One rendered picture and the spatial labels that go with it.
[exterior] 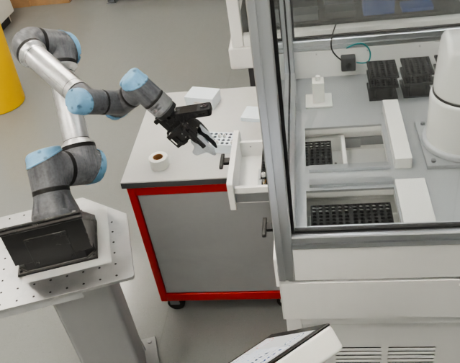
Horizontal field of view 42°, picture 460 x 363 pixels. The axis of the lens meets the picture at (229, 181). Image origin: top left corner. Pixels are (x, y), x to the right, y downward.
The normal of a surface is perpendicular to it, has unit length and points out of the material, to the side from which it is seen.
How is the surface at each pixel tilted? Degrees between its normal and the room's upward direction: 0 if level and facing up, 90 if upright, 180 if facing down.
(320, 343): 40
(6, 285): 0
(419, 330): 90
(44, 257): 90
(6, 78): 93
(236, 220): 90
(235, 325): 0
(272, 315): 0
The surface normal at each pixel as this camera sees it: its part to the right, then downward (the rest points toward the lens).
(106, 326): 0.22, 0.59
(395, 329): -0.08, 0.63
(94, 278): -0.13, -0.78
